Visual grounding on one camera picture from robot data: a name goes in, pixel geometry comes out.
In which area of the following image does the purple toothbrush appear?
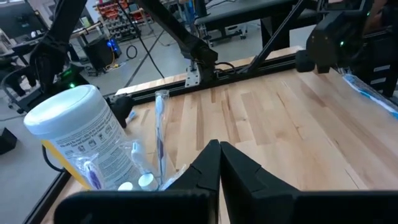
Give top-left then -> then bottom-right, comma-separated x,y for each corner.
73,154 -> 105,191
154,89 -> 171,185

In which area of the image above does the small black floor box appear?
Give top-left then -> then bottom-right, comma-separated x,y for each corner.
0,126 -> 18,156

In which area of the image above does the black computer tower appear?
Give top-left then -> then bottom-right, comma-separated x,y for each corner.
83,35 -> 123,72

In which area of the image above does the black aluminium table frame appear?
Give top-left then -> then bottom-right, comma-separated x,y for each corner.
23,0 -> 398,224

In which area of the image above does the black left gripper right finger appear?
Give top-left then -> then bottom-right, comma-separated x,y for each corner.
220,141 -> 398,224

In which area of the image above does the black workstation desk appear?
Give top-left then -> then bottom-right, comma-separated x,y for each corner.
0,0 -> 50,63

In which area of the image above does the parts shelf with red bins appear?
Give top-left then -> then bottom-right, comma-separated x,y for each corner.
95,0 -> 155,41

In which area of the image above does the white wipes canister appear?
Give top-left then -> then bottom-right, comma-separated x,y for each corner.
23,83 -> 142,191

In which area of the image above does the black frame clamp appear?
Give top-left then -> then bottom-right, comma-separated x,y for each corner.
104,93 -> 137,129

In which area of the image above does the black side table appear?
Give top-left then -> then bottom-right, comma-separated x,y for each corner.
194,0 -> 321,47

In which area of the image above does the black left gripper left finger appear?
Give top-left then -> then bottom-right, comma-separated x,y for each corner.
53,139 -> 222,224

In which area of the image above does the clear acrylic organizer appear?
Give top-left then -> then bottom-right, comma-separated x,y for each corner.
71,136 -> 189,191

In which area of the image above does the blue mouthwash bottle white cap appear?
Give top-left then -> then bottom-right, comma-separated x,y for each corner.
117,181 -> 134,192
137,172 -> 160,192

